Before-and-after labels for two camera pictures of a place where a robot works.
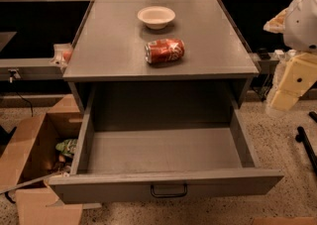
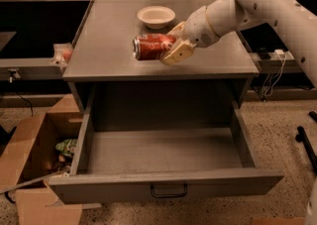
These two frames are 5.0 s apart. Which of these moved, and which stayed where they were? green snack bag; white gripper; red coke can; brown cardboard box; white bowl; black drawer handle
Moved: red coke can; white gripper
Stayed: green snack bag; white bowl; brown cardboard box; black drawer handle
